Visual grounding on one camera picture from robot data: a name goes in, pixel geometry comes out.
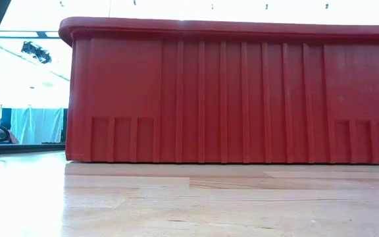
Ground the red plastic bin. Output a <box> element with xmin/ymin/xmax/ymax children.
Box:
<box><xmin>59</xmin><ymin>16</ymin><xmax>379</xmax><ymax>165</ymax></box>

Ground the black aluminium table frame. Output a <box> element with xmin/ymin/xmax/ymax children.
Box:
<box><xmin>0</xmin><ymin>143</ymin><xmax>67</xmax><ymax>156</ymax></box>

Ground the white curtain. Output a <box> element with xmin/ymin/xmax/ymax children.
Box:
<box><xmin>10</xmin><ymin>107</ymin><xmax>65</xmax><ymax>145</ymax></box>

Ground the black ceiling light fixture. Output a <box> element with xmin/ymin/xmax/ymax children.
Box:
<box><xmin>20</xmin><ymin>41</ymin><xmax>53</xmax><ymax>65</ymax></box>

